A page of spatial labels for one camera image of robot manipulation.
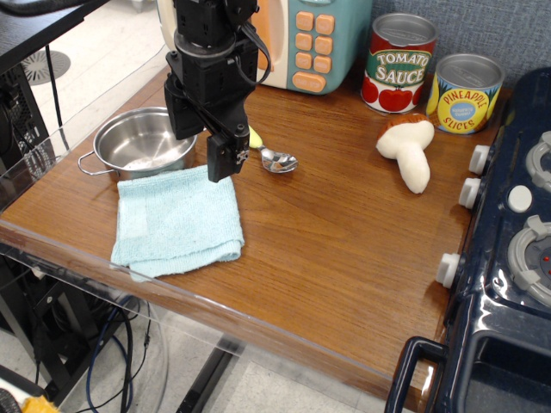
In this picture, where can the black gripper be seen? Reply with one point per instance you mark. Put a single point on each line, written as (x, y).
(207, 88)

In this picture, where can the small stainless steel pot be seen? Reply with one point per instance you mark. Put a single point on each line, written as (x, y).
(136, 144)

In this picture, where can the light blue towel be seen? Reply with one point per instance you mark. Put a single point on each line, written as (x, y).
(176, 222)

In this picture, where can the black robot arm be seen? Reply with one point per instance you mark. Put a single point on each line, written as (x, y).
(211, 24)

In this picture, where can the toy microwave teal cream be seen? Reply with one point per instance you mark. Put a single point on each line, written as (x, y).
(312, 44)

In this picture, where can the plush white mushroom toy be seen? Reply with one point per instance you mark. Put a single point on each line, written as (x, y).
(404, 139)

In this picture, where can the tomato sauce can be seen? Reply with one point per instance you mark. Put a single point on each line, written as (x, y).
(399, 56)

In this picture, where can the clear acrylic barrier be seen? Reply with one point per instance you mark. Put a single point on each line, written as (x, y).
(64, 225)

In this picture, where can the black desk left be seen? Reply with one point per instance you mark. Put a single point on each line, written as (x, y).
(22, 35)

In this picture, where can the pineapple slices can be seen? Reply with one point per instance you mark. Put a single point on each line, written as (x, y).
(464, 92)

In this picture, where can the black table leg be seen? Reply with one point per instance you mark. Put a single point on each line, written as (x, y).
(205, 382)

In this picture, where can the dark blue toy stove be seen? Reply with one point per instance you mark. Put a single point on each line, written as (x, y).
(495, 356)

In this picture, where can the spoon with green handle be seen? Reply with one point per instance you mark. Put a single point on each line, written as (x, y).
(273, 161)

